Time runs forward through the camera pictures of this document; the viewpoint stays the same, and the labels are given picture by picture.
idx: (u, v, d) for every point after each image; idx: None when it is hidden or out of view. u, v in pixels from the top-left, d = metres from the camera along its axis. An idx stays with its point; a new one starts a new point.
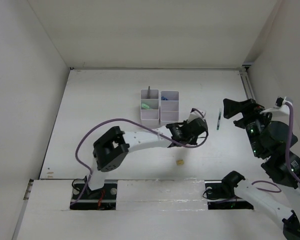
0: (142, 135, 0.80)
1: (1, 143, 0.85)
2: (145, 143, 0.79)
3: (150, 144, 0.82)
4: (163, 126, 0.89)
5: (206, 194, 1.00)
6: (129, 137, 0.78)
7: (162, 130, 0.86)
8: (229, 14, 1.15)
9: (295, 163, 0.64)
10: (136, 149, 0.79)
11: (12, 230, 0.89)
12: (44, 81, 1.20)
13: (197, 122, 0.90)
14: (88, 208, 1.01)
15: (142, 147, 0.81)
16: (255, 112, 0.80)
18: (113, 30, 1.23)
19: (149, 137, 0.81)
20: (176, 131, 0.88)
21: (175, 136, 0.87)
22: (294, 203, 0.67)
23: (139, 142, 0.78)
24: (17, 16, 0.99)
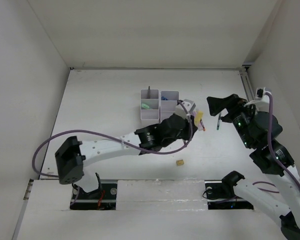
0: (103, 144, 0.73)
1: (3, 145, 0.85)
2: (106, 153, 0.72)
3: (115, 153, 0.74)
4: (132, 132, 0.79)
5: (206, 194, 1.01)
6: (87, 147, 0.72)
7: (130, 137, 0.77)
8: (231, 13, 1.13)
9: (280, 152, 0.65)
10: (97, 158, 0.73)
11: (12, 229, 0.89)
12: (44, 81, 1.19)
13: (167, 125, 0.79)
14: (88, 208, 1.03)
15: (104, 157, 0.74)
16: (239, 106, 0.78)
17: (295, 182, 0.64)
18: (113, 29, 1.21)
19: (112, 146, 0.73)
20: (146, 137, 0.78)
21: (144, 143, 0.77)
22: (285, 195, 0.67)
23: (99, 152, 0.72)
24: (16, 13, 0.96)
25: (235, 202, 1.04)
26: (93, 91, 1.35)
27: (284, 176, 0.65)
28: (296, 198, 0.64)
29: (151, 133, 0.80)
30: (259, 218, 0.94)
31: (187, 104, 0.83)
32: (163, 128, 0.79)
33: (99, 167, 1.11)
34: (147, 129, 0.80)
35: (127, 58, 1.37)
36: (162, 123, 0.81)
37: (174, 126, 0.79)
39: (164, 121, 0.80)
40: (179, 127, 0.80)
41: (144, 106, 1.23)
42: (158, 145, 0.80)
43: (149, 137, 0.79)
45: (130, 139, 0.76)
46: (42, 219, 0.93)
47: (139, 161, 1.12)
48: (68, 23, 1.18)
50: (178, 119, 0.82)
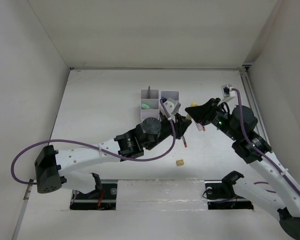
0: (79, 152, 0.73)
1: (2, 146, 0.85)
2: (82, 162, 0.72)
3: (93, 161, 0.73)
4: (112, 138, 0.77)
5: (206, 194, 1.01)
6: (63, 156, 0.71)
7: (109, 144, 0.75)
8: (230, 13, 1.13)
9: (256, 140, 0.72)
10: (75, 167, 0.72)
11: (12, 230, 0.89)
12: (44, 81, 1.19)
13: (141, 130, 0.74)
14: (88, 208, 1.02)
15: (82, 165, 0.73)
16: (213, 108, 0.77)
17: (273, 165, 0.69)
18: (113, 29, 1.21)
19: (89, 154, 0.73)
20: (125, 144, 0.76)
21: (122, 150, 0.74)
22: (269, 181, 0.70)
23: (75, 161, 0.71)
24: (16, 13, 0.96)
25: (235, 202, 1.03)
26: (93, 91, 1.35)
27: (263, 161, 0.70)
28: (278, 182, 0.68)
29: (131, 139, 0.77)
30: (260, 218, 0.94)
31: (169, 105, 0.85)
32: (139, 133, 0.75)
33: (99, 167, 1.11)
34: (128, 134, 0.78)
35: (127, 57, 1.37)
36: (137, 127, 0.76)
37: (148, 131, 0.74)
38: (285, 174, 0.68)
39: (138, 126, 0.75)
40: (153, 131, 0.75)
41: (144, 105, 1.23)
42: (139, 152, 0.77)
43: (128, 143, 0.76)
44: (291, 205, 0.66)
45: (109, 146, 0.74)
46: (42, 219, 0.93)
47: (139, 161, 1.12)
48: (68, 24, 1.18)
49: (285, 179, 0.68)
50: (154, 121, 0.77)
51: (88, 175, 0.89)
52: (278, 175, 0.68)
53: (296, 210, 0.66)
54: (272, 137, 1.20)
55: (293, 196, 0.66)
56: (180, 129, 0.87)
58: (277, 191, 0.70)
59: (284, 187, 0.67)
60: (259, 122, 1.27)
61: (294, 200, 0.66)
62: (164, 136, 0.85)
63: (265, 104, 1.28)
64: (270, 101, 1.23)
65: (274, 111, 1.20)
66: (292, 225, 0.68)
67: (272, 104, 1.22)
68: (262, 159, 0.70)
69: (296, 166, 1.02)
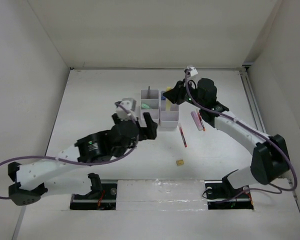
0: (39, 167, 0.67)
1: (2, 146, 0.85)
2: (43, 176, 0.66)
3: (54, 173, 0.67)
4: (72, 144, 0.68)
5: (206, 194, 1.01)
6: (21, 172, 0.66)
7: (68, 152, 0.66)
8: (230, 13, 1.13)
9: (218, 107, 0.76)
10: (37, 182, 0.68)
11: (12, 230, 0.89)
12: (44, 81, 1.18)
13: (116, 132, 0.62)
14: (88, 208, 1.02)
15: (45, 179, 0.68)
16: (181, 88, 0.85)
17: (225, 115, 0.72)
18: (113, 29, 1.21)
19: (47, 167, 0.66)
20: (88, 147, 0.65)
21: (81, 156, 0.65)
22: (229, 131, 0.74)
23: (35, 176, 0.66)
24: (16, 13, 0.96)
25: (235, 202, 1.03)
26: (93, 91, 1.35)
27: (219, 116, 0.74)
28: (233, 128, 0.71)
29: (98, 141, 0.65)
30: (259, 218, 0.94)
31: (127, 103, 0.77)
32: (112, 134, 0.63)
33: (99, 167, 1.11)
34: (93, 135, 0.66)
35: (127, 57, 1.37)
36: (111, 129, 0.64)
37: (124, 133, 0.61)
38: (237, 120, 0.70)
39: (113, 126, 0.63)
40: (131, 134, 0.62)
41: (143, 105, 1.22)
42: (106, 155, 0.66)
43: (91, 146, 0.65)
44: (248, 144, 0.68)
45: (69, 155, 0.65)
46: (42, 219, 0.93)
47: (139, 161, 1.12)
48: (68, 23, 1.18)
49: (238, 123, 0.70)
50: (131, 123, 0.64)
51: (78, 178, 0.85)
52: (231, 122, 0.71)
53: (251, 146, 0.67)
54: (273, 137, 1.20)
55: (246, 134, 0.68)
56: (152, 128, 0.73)
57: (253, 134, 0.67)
58: (237, 137, 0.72)
59: (238, 130, 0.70)
60: (259, 122, 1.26)
61: (247, 137, 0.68)
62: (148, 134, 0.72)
63: (265, 104, 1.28)
64: (270, 101, 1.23)
65: (274, 111, 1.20)
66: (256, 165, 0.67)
67: (272, 104, 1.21)
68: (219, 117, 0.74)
69: (296, 166, 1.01)
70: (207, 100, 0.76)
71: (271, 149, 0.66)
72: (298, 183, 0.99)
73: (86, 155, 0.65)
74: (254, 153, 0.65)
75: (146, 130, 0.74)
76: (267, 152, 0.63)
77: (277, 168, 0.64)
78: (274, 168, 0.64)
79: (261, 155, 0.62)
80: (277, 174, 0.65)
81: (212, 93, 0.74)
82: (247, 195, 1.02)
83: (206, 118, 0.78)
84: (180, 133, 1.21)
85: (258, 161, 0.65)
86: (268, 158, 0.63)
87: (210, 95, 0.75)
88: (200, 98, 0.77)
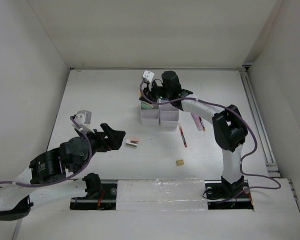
0: (5, 190, 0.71)
1: (2, 146, 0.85)
2: (10, 198, 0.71)
3: (19, 194, 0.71)
4: (28, 166, 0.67)
5: (206, 194, 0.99)
6: None
7: (24, 174, 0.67)
8: (230, 13, 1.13)
9: (183, 92, 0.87)
10: (11, 203, 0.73)
11: (12, 230, 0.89)
12: (44, 81, 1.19)
13: (65, 149, 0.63)
14: (88, 208, 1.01)
15: (13, 199, 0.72)
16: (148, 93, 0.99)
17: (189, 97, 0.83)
18: (112, 29, 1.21)
19: (10, 190, 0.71)
20: (39, 168, 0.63)
21: (33, 179, 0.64)
22: (196, 112, 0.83)
23: (4, 199, 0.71)
24: (16, 14, 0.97)
25: (235, 202, 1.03)
26: (93, 91, 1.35)
27: (184, 100, 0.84)
28: (197, 107, 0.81)
29: (51, 160, 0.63)
30: (260, 218, 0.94)
31: (80, 117, 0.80)
32: (62, 153, 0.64)
33: (100, 166, 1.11)
34: (43, 154, 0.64)
35: (127, 57, 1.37)
36: (61, 146, 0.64)
37: (73, 151, 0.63)
38: (199, 99, 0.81)
39: (62, 144, 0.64)
40: (80, 151, 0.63)
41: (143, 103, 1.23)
42: (60, 174, 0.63)
43: (41, 165, 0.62)
44: (209, 117, 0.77)
45: (25, 177, 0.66)
46: (42, 219, 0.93)
47: (139, 161, 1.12)
48: (68, 24, 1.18)
49: (200, 102, 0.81)
50: (80, 140, 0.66)
51: (70, 185, 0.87)
52: (194, 102, 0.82)
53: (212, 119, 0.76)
54: (273, 137, 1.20)
55: (206, 109, 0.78)
56: (116, 141, 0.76)
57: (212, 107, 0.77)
58: (202, 116, 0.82)
59: (201, 107, 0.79)
60: (259, 122, 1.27)
61: (207, 111, 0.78)
62: (109, 146, 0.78)
63: (265, 104, 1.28)
64: (270, 101, 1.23)
65: (274, 110, 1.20)
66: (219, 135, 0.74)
67: (272, 104, 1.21)
68: (183, 100, 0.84)
69: (296, 166, 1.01)
70: (172, 88, 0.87)
71: (229, 118, 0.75)
72: (298, 183, 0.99)
73: (39, 176, 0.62)
74: (213, 122, 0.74)
75: (109, 141, 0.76)
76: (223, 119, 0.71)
77: (236, 132, 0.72)
78: (233, 133, 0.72)
79: (218, 122, 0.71)
80: (238, 138, 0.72)
81: (174, 80, 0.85)
82: (247, 195, 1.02)
83: (174, 104, 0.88)
84: (180, 133, 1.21)
85: (218, 130, 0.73)
86: (225, 125, 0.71)
87: (174, 84, 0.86)
88: (167, 89, 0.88)
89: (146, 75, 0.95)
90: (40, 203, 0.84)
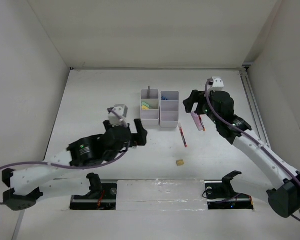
0: (32, 172, 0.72)
1: (2, 146, 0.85)
2: (35, 180, 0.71)
3: (46, 177, 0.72)
4: (64, 149, 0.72)
5: (206, 194, 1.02)
6: (16, 178, 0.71)
7: (59, 156, 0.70)
8: (230, 12, 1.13)
9: (239, 123, 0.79)
10: (32, 186, 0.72)
11: (12, 230, 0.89)
12: (44, 81, 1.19)
13: (110, 136, 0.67)
14: (88, 208, 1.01)
15: (38, 183, 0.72)
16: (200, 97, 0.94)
17: (252, 139, 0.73)
18: (112, 29, 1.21)
19: (40, 171, 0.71)
20: (81, 152, 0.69)
21: (73, 161, 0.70)
22: (253, 157, 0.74)
23: (28, 182, 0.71)
24: (15, 13, 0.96)
25: (235, 202, 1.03)
26: (93, 91, 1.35)
27: (243, 137, 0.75)
28: (257, 154, 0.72)
29: (91, 145, 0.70)
30: (259, 218, 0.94)
31: (119, 109, 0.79)
32: (106, 140, 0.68)
33: (99, 167, 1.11)
34: (85, 139, 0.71)
35: (128, 57, 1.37)
36: (106, 133, 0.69)
37: (118, 137, 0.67)
38: (263, 146, 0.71)
39: (108, 131, 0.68)
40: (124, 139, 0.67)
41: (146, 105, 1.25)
42: (98, 159, 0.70)
43: (84, 149, 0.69)
44: (272, 175, 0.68)
45: (61, 159, 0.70)
46: (42, 219, 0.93)
47: (139, 161, 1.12)
48: (68, 24, 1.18)
49: (263, 151, 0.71)
50: (125, 128, 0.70)
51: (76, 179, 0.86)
52: (256, 147, 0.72)
53: (275, 179, 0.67)
54: (274, 137, 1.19)
55: (272, 166, 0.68)
56: (143, 136, 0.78)
57: (280, 168, 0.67)
58: (260, 165, 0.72)
59: (264, 158, 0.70)
60: (259, 122, 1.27)
61: (272, 168, 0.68)
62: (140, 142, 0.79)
63: (265, 104, 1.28)
64: (270, 101, 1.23)
65: (274, 111, 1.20)
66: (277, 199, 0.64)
67: (272, 104, 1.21)
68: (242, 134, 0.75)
69: (296, 166, 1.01)
70: (225, 113, 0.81)
71: None
72: None
73: (80, 159, 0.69)
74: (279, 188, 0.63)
75: (137, 137, 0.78)
76: (293, 191, 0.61)
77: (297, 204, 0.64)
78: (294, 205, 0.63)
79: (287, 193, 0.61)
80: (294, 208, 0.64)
81: (229, 104, 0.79)
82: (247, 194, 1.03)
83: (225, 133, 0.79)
84: (180, 133, 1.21)
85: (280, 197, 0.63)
86: (293, 197, 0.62)
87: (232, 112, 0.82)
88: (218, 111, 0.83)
89: (216, 79, 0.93)
90: (52, 193, 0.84)
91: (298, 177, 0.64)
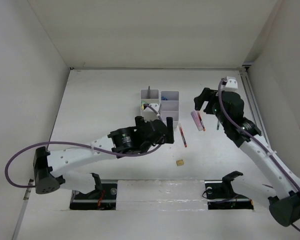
0: (71, 153, 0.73)
1: (2, 146, 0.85)
2: (75, 162, 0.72)
3: (84, 161, 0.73)
4: (105, 135, 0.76)
5: (206, 194, 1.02)
6: (54, 157, 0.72)
7: (101, 141, 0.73)
8: (229, 12, 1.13)
9: (248, 126, 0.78)
10: (67, 167, 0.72)
11: (12, 230, 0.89)
12: (44, 81, 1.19)
13: (151, 127, 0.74)
14: (88, 208, 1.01)
15: (72, 166, 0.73)
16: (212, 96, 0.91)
17: (261, 146, 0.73)
18: (112, 29, 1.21)
19: (82, 153, 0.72)
20: (123, 139, 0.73)
21: (115, 147, 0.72)
22: (259, 163, 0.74)
23: (67, 162, 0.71)
24: (16, 13, 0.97)
25: (235, 202, 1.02)
26: (93, 91, 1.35)
27: (251, 141, 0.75)
28: (264, 161, 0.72)
29: (131, 135, 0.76)
30: (259, 218, 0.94)
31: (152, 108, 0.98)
32: (148, 130, 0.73)
33: (99, 167, 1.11)
34: (125, 130, 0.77)
35: (128, 57, 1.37)
36: (145, 125, 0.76)
37: (158, 129, 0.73)
38: (271, 155, 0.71)
39: (149, 122, 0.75)
40: (163, 131, 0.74)
41: (154, 104, 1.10)
42: (137, 149, 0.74)
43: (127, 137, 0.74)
44: (277, 184, 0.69)
45: (102, 144, 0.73)
46: (42, 219, 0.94)
47: (139, 161, 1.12)
48: (68, 24, 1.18)
49: (271, 159, 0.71)
50: (161, 123, 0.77)
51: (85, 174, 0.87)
52: (264, 154, 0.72)
53: (281, 188, 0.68)
54: (274, 137, 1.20)
55: (278, 176, 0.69)
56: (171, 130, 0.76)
57: (286, 178, 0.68)
58: (265, 172, 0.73)
59: (271, 166, 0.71)
60: (259, 122, 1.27)
61: (279, 178, 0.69)
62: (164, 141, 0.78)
63: (265, 104, 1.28)
64: (270, 101, 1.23)
65: (274, 111, 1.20)
66: (279, 208, 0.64)
67: (272, 104, 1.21)
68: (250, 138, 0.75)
69: (295, 166, 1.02)
70: (233, 115, 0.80)
71: None
72: None
73: (122, 146, 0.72)
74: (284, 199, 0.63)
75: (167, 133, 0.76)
76: (298, 205, 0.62)
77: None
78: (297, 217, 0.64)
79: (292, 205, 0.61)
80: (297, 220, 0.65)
81: (238, 107, 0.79)
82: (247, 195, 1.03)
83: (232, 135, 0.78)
84: (180, 133, 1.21)
85: (283, 208, 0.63)
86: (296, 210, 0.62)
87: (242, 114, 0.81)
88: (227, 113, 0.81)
89: (230, 80, 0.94)
90: (73, 180, 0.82)
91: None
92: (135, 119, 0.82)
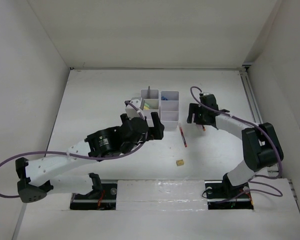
0: (48, 161, 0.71)
1: (2, 146, 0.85)
2: (52, 170, 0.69)
3: (63, 168, 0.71)
4: (82, 140, 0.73)
5: (206, 194, 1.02)
6: (31, 167, 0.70)
7: (78, 147, 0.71)
8: (229, 13, 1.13)
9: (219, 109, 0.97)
10: (47, 176, 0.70)
11: (12, 230, 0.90)
12: (44, 81, 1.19)
13: (128, 127, 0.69)
14: (89, 208, 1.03)
15: (53, 174, 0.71)
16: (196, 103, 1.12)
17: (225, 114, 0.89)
18: (112, 29, 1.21)
19: (59, 161, 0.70)
20: (100, 142, 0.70)
21: (92, 151, 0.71)
22: (231, 129, 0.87)
23: (45, 171, 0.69)
24: (16, 14, 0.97)
25: (235, 202, 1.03)
26: (93, 91, 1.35)
27: (220, 116, 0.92)
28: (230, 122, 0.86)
29: (109, 137, 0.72)
30: (260, 218, 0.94)
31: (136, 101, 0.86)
32: (125, 131, 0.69)
33: (99, 167, 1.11)
34: (103, 131, 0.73)
35: (128, 57, 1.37)
36: (123, 125, 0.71)
37: (135, 128, 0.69)
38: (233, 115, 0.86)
39: (125, 123, 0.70)
40: (142, 130, 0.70)
41: (135, 100, 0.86)
42: (117, 150, 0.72)
43: (103, 140, 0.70)
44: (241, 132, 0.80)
45: (79, 150, 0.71)
46: (42, 219, 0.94)
47: (139, 162, 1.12)
48: (68, 24, 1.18)
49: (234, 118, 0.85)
50: (142, 121, 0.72)
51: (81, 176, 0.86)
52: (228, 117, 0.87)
53: None
54: None
55: (239, 125, 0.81)
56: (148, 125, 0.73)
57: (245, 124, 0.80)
58: (235, 132, 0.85)
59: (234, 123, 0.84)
60: (259, 122, 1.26)
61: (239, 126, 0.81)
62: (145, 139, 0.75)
63: (265, 103, 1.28)
64: (270, 101, 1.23)
65: (274, 111, 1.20)
66: (245, 150, 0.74)
67: (272, 104, 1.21)
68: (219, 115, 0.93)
69: (296, 166, 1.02)
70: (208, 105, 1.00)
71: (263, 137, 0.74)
72: (298, 184, 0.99)
73: (99, 149, 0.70)
74: (243, 136, 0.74)
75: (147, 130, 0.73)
76: (254, 135, 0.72)
77: (265, 151, 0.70)
78: (262, 152, 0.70)
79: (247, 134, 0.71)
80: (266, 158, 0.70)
81: (210, 97, 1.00)
82: (247, 195, 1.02)
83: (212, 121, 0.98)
84: (180, 133, 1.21)
85: (247, 146, 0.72)
86: (255, 141, 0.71)
87: (216, 105, 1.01)
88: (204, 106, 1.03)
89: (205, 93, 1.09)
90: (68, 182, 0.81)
91: (261, 127, 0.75)
92: (120, 117, 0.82)
